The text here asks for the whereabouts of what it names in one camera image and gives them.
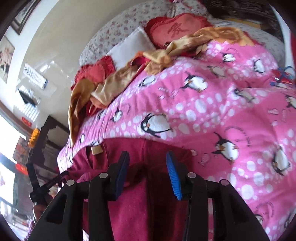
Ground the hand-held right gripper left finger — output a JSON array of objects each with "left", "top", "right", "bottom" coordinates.
[{"left": 26, "top": 151, "right": 130, "bottom": 241}]

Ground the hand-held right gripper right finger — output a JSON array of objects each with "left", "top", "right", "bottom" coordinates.
[{"left": 166, "top": 151, "right": 271, "bottom": 241}]

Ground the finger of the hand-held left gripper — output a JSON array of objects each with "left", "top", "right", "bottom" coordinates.
[
  {"left": 26, "top": 163, "right": 40, "bottom": 194},
  {"left": 37, "top": 171, "right": 69, "bottom": 194}
]

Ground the maroon fleece garment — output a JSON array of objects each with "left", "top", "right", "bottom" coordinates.
[{"left": 59, "top": 138, "right": 193, "bottom": 241}]

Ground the person's left hand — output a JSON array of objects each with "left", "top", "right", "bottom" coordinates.
[{"left": 32, "top": 203, "right": 48, "bottom": 224}]

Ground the dark wooden table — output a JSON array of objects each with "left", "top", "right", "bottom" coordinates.
[{"left": 30, "top": 115, "right": 70, "bottom": 175}]

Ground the glass block window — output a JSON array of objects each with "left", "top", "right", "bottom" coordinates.
[{"left": 17, "top": 85, "right": 40, "bottom": 122}]

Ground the dark hanging cloth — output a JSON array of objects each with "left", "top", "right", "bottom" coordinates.
[{"left": 18, "top": 90, "right": 39, "bottom": 107}]

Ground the pink penguin print blanket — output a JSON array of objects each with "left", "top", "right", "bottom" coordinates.
[{"left": 57, "top": 42, "right": 296, "bottom": 241}]

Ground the red and yellow striped blanket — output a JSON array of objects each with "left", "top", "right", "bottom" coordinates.
[{"left": 68, "top": 25, "right": 255, "bottom": 147}]

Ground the red ruffled pillow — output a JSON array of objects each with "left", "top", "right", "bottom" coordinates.
[{"left": 70, "top": 56, "right": 116, "bottom": 93}]

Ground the pale pillow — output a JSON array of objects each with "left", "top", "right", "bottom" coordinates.
[{"left": 107, "top": 26, "right": 156, "bottom": 70}]

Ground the red heart-shaped pillow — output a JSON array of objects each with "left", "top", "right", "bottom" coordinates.
[{"left": 144, "top": 13, "right": 214, "bottom": 50}]

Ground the floral pillow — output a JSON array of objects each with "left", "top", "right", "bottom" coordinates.
[{"left": 79, "top": 0, "right": 208, "bottom": 68}]

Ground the red and blue object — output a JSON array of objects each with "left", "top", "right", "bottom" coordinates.
[{"left": 269, "top": 66, "right": 296, "bottom": 87}]

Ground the dark framed picture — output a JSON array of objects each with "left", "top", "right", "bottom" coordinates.
[{"left": 11, "top": 0, "right": 39, "bottom": 36}]

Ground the dark carved headboard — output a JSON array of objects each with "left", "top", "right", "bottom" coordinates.
[{"left": 205, "top": 0, "right": 285, "bottom": 42}]

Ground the colourful wall poster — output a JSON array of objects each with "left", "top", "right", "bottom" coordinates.
[{"left": 13, "top": 136, "right": 31, "bottom": 161}]

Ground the white wall sign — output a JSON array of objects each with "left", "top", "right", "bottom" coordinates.
[{"left": 23, "top": 64, "right": 49, "bottom": 90}]

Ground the wall poster with figures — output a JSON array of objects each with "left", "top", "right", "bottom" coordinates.
[{"left": 0, "top": 36, "right": 16, "bottom": 84}]

